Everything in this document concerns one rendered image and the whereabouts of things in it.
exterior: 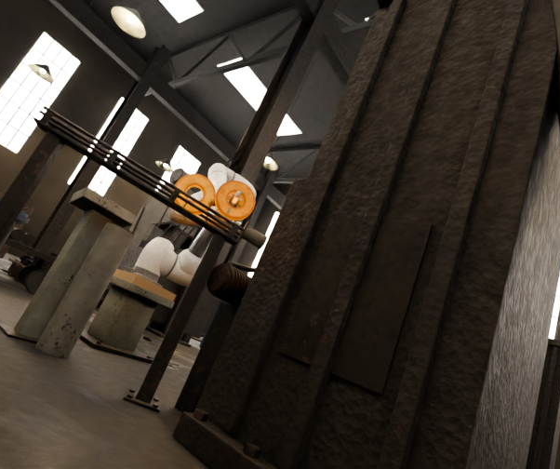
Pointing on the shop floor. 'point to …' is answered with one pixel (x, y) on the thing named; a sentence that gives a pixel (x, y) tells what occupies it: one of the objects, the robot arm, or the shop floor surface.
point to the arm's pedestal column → (120, 324)
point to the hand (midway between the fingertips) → (236, 196)
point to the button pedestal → (68, 262)
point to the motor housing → (222, 281)
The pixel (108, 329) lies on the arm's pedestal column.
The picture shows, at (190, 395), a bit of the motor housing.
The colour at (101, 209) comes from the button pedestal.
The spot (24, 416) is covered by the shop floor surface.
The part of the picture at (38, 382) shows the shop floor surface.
